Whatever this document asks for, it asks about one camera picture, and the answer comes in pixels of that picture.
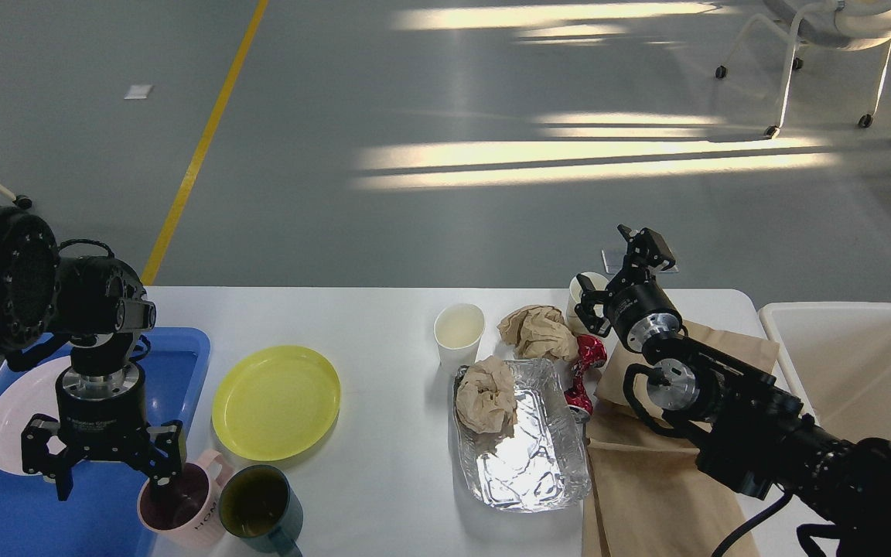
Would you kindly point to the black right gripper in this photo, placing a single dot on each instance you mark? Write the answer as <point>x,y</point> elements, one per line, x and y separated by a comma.
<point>643,310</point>

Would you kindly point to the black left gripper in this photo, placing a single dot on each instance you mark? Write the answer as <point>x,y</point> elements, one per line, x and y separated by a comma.
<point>102,417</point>

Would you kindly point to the pink mug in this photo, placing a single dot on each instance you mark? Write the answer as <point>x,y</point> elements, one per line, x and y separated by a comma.
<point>186,510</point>

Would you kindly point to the dark green mug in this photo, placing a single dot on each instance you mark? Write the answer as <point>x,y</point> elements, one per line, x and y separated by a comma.
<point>259,506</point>

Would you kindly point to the yellow round plate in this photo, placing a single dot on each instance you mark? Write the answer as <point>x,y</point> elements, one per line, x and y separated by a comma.
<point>276,403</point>

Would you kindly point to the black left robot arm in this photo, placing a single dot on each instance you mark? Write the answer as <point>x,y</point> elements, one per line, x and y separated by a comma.
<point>98,306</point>

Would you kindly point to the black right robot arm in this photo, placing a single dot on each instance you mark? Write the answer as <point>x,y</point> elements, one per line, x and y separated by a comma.
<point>750,434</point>

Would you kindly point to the white paper cup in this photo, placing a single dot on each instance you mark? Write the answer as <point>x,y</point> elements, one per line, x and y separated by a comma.
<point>575,292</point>
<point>457,331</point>

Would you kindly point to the crumpled brown paper ball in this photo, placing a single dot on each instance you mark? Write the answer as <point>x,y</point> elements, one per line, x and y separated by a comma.
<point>539,331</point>

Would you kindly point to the white round plate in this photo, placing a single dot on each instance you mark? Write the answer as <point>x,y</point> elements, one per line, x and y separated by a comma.
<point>33,393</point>

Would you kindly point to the blue plastic tray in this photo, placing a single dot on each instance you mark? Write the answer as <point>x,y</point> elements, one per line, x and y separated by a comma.
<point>99,518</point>

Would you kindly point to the crumpled brown paper in tray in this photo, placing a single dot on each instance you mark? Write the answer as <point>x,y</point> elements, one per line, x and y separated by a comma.
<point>485,399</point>

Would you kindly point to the aluminium foil tray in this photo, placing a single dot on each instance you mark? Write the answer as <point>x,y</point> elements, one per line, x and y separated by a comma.
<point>536,464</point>

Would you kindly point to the brown paper bag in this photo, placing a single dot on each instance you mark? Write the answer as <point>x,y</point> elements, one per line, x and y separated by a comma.
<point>648,497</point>

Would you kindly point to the white plastic bin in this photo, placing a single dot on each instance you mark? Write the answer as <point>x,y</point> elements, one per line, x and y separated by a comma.
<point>836,357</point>

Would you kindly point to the white chair on casters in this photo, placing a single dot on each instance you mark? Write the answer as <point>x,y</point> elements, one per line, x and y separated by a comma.
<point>848,26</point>

